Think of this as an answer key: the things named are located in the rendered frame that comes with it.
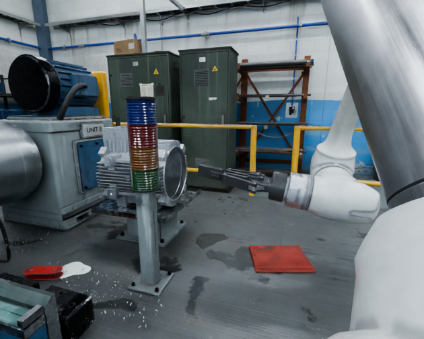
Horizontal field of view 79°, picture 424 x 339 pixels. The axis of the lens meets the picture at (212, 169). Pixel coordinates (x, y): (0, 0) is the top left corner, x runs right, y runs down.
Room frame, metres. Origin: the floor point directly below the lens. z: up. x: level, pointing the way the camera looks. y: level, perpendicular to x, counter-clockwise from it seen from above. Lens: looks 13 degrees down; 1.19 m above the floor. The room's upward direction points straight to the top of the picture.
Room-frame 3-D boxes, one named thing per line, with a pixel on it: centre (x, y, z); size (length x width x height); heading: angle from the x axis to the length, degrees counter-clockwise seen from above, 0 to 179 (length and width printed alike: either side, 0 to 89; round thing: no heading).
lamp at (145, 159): (0.52, 0.14, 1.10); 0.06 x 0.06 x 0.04
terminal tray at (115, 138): (0.75, 0.24, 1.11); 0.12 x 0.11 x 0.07; 74
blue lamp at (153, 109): (0.52, 0.14, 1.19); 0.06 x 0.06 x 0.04
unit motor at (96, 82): (1.00, 0.52, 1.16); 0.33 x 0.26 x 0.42; 162
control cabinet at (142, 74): (4.04, 0.99, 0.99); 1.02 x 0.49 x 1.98; 72
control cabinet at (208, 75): (3.73, 0.04, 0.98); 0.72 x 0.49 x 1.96; 72
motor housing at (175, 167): (0.74, 0.20, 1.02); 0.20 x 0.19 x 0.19; 74
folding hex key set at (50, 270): (0.54, 0.41, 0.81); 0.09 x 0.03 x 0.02; 92
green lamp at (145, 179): (0.52, 0.14, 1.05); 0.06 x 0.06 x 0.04
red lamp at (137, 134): (0.52, 0.14, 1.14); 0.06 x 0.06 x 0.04
